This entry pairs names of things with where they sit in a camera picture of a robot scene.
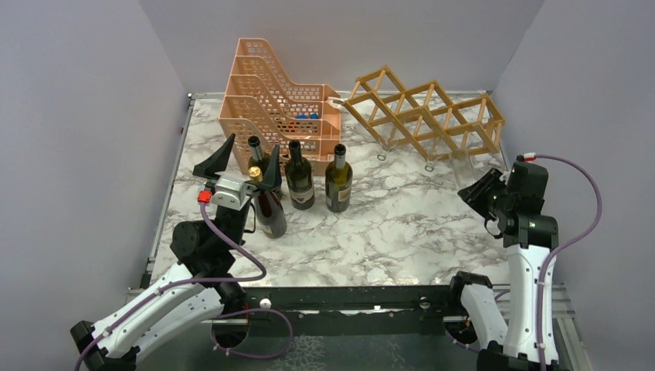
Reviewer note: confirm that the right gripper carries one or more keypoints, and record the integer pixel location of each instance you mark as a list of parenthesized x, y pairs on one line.
[(474, 194)]

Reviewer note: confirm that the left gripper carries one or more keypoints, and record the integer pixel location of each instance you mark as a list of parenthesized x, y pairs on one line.
[(218, 163)]

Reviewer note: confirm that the dark bottle brown label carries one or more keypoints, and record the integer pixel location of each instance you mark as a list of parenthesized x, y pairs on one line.
[(261, 159)]

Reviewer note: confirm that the red bottle gold cap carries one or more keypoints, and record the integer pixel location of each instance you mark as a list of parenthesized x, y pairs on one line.
[(267, 204)]

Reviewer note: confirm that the dark green wine bottle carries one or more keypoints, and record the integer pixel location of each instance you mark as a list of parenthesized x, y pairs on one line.
[(299, 176)]

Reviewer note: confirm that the green bottle silver cap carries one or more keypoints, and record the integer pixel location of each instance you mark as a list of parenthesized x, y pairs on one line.
[(338, 180)]

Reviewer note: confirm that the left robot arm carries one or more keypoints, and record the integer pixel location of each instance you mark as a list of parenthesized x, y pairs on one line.
[(205, 281)]

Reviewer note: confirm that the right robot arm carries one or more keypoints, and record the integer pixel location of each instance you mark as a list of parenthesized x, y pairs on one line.
[(523, 340)]

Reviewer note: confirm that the wooden wine rack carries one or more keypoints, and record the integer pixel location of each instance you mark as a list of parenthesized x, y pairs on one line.
[(425, 117)]

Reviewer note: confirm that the peach plastic file organizer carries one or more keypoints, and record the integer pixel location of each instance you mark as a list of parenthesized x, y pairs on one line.
[(261, 100)]

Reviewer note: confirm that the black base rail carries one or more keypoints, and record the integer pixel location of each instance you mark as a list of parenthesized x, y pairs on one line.
[(337, 311)]

